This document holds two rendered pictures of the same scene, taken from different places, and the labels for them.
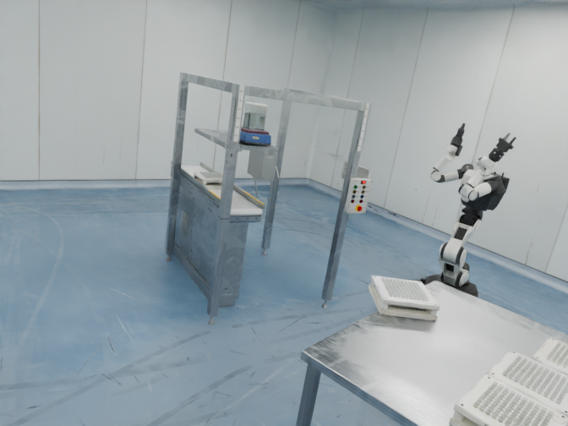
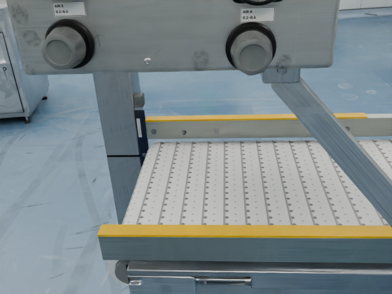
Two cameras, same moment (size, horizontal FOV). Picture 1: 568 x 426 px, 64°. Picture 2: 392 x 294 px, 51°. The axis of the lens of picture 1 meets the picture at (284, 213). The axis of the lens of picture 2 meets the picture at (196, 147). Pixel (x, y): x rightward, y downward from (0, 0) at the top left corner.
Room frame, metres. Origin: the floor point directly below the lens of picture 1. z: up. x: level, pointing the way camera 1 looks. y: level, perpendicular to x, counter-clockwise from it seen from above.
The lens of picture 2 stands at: (3.28, -0.05, 1.11)
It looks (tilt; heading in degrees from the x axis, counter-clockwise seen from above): 28 degrees down; 127
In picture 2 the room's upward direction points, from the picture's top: 3 degrees counter-clockwise
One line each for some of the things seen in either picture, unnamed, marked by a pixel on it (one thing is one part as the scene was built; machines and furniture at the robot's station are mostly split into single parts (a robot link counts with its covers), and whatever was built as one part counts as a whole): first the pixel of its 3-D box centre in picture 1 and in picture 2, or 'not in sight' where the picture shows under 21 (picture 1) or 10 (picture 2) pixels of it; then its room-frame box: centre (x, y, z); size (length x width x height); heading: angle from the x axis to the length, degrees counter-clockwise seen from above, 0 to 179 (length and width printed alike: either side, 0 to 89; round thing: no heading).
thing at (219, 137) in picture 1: (234, 139); not in sight; (3.18, 0.42, 1.24); 0.62 x 0.38 x 0.04; 32
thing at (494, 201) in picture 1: (482, 188); not in sight; (3.77, -1.61, 1.08); 0.34 x 0.30 x 0.36; 9
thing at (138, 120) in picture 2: not in sight; (146, 164); (2.86, 0.37, 0.77); 0.02 x 0.01 x 0.20; 32
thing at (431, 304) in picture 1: (403, 292); not in sight; (1.85, -0.58, 0.88); 0.25 x 0.24 x 0.02; 94
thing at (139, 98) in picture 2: not in sight; (139, 100); (2.85, 0.38, 0.88); 0.02 x 0.01 x 0.02; 122
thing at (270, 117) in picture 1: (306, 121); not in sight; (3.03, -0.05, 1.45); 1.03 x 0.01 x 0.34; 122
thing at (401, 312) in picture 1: (401, 301); not in sight; (1.85, -0.58, 0.83); 0.24 x 0.24 x 0.02; 4
